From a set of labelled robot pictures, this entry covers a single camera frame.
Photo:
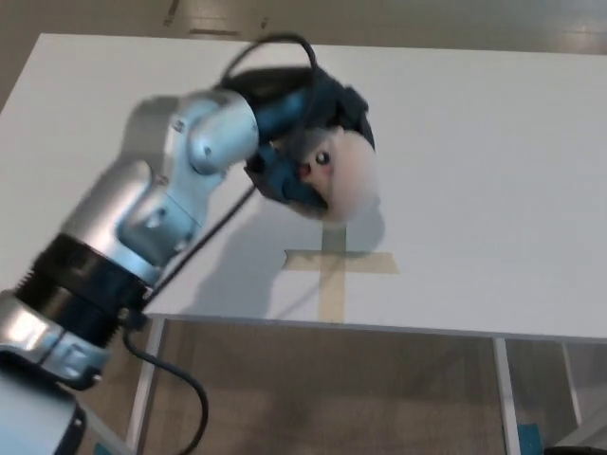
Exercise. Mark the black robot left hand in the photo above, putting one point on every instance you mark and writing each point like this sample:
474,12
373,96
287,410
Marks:
289,111

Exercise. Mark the pink dumpling plush toy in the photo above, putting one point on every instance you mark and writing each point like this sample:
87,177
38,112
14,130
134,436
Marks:
353,180

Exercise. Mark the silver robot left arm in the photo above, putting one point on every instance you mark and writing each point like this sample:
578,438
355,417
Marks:
152,189

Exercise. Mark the short beige tape strip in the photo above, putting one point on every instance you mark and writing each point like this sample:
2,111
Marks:
374,263

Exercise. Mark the white metal table leg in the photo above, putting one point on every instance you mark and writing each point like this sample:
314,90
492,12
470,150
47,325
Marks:
573,384
507,398
144,379

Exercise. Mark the blue floor tape piece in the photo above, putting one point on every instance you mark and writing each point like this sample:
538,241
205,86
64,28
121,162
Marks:
528,438

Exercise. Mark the light blue metal frame bar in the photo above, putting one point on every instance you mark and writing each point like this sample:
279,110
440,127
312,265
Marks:
110,433

